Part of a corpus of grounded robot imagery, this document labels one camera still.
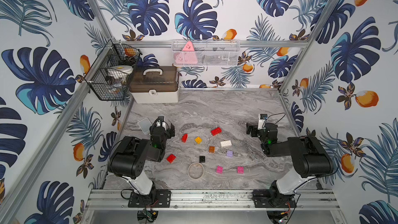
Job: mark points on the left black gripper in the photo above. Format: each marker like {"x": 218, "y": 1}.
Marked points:
{"x": 160, "y": 130}

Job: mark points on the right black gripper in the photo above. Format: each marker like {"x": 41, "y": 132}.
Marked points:
{"x": 255, "y": 129}

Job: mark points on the small red lego brick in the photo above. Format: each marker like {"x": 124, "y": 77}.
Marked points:
{"x": 184, "y": 138}

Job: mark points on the yellow 2x2 lego brick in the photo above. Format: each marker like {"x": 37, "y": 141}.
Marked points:
{"x": 198, "y": 140}

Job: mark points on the red 2x4 lego brick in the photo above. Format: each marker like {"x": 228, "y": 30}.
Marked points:
{"x": 216, "y": 131}

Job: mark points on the pink 2x2 lego brick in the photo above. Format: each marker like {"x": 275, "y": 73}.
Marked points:
{"x": 219, "y": 169}

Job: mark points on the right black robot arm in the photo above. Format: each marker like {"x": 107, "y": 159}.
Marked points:
{"x": 309, "y": 159}

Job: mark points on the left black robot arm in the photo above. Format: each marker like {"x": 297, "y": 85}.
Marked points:
{"x": 129, "y": 158}

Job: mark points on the red 2x2 lego brick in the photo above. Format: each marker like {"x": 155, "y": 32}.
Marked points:
{"x": 171, "y": 158}

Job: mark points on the white 2x4 lego brick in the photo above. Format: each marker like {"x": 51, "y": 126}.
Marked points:
{"x": 226, "y": 143}

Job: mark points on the lilac 2x2 lego brick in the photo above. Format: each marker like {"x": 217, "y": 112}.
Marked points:
{"x": 229, "y": 153}

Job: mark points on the grey square card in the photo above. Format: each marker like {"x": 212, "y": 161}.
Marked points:
{"x": 145, "y": 125}

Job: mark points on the brown lid storage box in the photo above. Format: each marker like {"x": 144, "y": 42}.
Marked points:
{"x": 155, "y": 84}

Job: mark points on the tape roll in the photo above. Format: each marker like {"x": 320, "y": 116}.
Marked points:
{"x": 196, "y": 170}

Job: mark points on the white bowl in basket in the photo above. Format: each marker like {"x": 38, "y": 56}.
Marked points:
{"x": 120, "y": 71}

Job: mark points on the pink triangle object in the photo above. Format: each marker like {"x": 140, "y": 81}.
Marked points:
{"x": 186, "y": 56}

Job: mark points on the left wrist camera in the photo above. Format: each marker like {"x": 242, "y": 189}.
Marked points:
{"x": 160, "y": 122}

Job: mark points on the black wire basket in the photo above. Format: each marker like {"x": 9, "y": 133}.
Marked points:
{"x": 108, "y": 88}

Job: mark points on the clear wall shelf basket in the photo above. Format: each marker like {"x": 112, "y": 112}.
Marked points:
{"x": 220, "y": 53}

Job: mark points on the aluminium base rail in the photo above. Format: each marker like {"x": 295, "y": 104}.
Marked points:
{"x": 212, "y": 200}

